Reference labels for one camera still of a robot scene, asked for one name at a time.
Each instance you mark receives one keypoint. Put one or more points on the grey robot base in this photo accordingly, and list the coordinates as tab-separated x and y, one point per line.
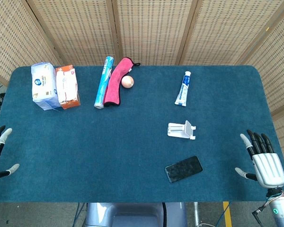
135	214

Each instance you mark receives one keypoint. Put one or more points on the woven folding screen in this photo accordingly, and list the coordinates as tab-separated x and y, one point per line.
142	30

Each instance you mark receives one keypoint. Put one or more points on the blue cling film roll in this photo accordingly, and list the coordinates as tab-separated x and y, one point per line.
104	82

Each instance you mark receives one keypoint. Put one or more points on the peach coloured ball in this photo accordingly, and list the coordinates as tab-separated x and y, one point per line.
127	81

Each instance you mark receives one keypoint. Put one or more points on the black smartphone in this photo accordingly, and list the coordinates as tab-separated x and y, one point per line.
183	168

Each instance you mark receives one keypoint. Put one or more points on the white blue tissue pack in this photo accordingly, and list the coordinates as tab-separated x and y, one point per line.
43	85

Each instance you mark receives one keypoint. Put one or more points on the white phone stand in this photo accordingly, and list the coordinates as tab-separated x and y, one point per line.
182	131

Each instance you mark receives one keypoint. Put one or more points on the pink cloth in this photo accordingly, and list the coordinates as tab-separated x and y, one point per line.
116	82

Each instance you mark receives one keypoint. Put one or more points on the white blue toothpaste tube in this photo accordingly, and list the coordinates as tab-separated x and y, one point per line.
183	88

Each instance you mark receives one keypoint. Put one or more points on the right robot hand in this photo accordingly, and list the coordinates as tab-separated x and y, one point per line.
267	165

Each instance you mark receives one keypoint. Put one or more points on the orange tissue box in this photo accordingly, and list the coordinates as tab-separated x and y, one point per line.
69	94

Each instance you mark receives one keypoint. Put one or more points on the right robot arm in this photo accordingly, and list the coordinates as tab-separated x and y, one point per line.
280	208

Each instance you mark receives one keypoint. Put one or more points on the blue table mat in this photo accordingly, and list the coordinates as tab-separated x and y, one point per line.
132	137

